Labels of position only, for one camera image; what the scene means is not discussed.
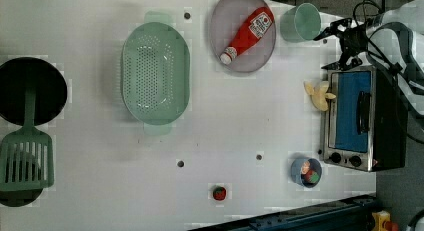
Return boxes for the small blue bowl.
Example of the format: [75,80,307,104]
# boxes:
[290,157,322,188]

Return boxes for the black frying pan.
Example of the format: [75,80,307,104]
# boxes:
[0,56,68,127]

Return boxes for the grey round plate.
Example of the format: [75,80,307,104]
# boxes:
[209,0,276,72]

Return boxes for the mint green colander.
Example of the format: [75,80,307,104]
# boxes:
[121,11,190,136]

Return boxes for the red ketchup bottle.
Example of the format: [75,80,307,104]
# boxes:
[220,7,274,65]

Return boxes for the mint green mug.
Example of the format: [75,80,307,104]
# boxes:
[280,3,321,43]

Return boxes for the strawberry toy in bowl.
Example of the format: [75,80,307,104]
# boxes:
[303,160,321,185]

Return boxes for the red strawberry toy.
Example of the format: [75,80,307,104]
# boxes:
[212,186,227,201]

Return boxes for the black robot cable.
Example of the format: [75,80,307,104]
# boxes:
[352,0,424,145]

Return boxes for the blue metal frame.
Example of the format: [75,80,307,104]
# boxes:
[191,195,380,231]

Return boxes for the black toaster oven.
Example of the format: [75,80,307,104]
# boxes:
[321,66,408,172]

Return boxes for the peeled banana toy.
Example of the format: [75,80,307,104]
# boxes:
[304,81,336,111]

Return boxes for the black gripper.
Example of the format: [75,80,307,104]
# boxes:
[314,18,368,71]

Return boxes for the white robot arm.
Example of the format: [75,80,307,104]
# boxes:
[315,0,423,123]

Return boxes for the green spatula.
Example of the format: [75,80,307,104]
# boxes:
[0,89,54,192]

